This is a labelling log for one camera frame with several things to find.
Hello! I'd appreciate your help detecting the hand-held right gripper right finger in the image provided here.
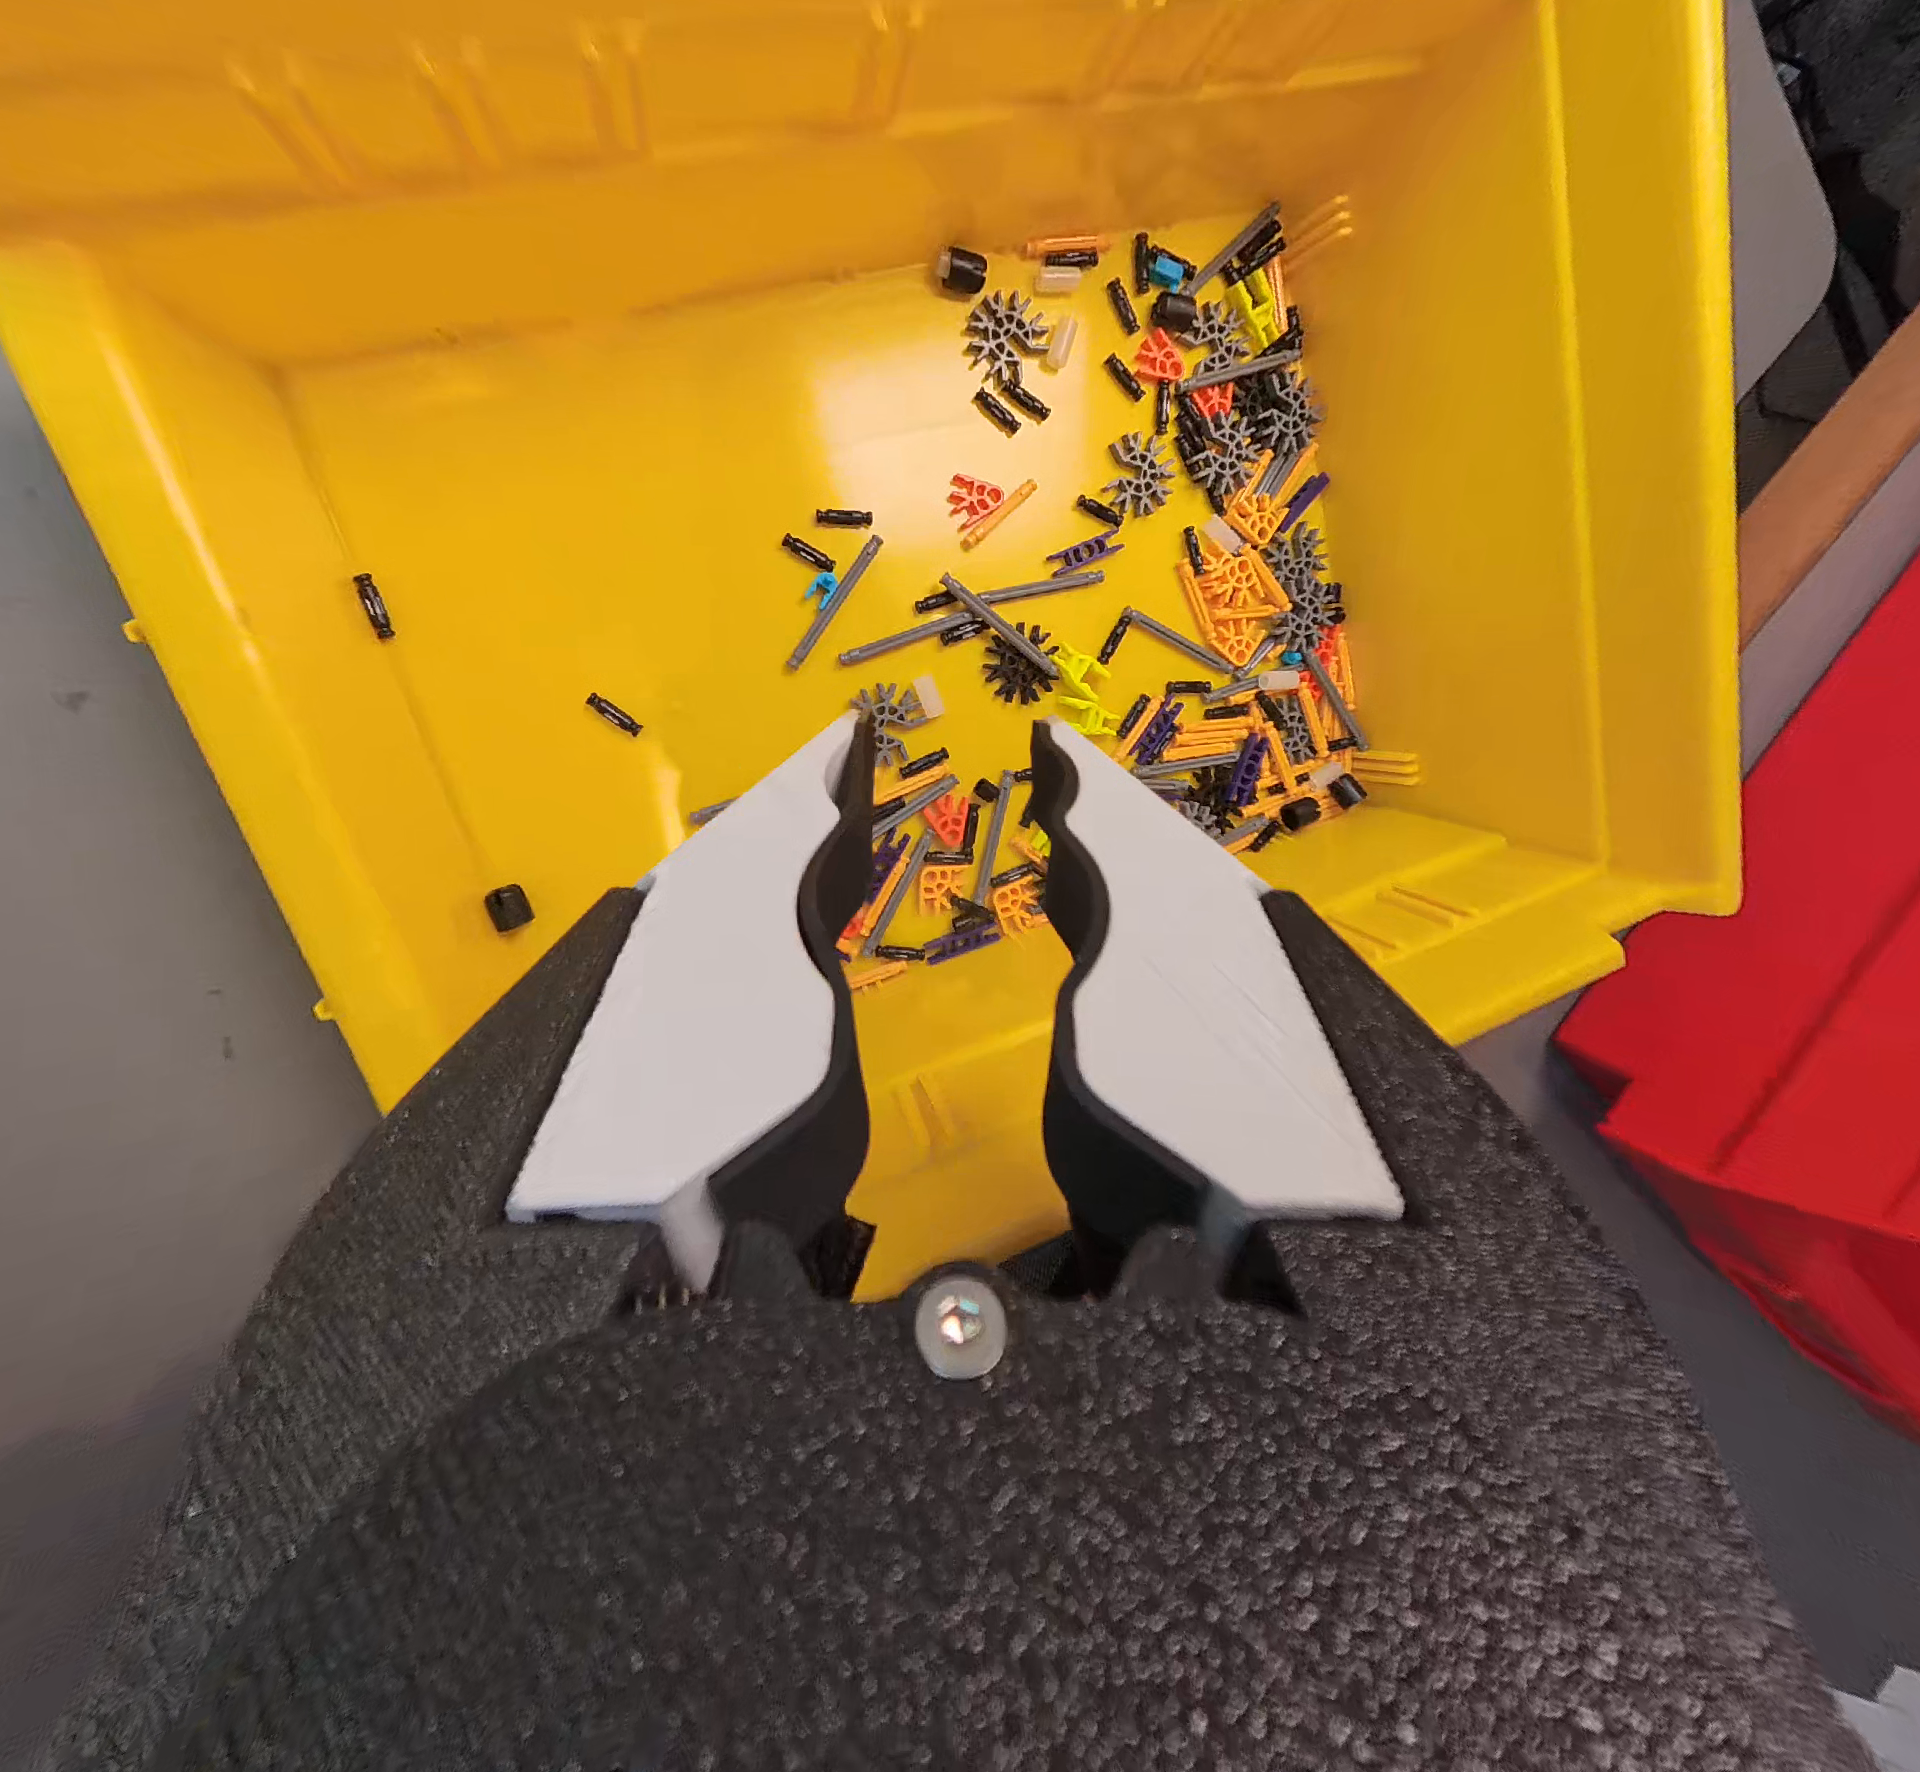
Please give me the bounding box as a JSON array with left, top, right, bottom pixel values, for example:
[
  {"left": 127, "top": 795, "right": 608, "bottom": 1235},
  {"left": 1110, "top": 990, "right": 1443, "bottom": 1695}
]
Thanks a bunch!
[{"left": 1023, "top": 716, "right": 1413, "bottom": 1270}]

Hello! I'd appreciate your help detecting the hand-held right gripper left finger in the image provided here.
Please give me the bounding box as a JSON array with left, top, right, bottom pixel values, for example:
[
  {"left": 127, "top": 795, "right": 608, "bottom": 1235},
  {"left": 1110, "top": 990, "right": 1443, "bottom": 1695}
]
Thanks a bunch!
[{"left": 505, "top": 716, "right": 883, "bottom": 1298}]

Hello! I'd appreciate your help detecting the wooden table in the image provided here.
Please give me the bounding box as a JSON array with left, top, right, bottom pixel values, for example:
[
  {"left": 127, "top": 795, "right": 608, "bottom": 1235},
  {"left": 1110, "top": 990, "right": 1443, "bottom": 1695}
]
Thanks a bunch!
[{"left": 1741, "top": 308, "right": 1920, "bottom": 646}]

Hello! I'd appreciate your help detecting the yellow plastic bin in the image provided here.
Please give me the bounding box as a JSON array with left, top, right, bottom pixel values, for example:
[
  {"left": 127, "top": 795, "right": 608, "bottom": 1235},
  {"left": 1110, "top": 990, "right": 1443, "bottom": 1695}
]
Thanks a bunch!
[{"left": 0, "top": 0, "right": 1742, "bottom": 1310}]

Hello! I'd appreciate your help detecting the stack of red bins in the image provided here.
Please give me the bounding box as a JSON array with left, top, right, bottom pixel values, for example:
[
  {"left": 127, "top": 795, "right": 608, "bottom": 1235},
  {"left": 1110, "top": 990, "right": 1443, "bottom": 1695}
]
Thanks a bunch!
[{"left": 1551, "top": 587, "right": 1920, "bottom": 1441}]

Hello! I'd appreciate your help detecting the pile of small toy parts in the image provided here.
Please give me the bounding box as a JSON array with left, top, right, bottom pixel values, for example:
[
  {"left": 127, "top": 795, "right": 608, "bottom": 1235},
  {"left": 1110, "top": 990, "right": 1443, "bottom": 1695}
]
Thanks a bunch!
[{"left": 347, "top": 203, "right": 1374, "bottom": 999}]

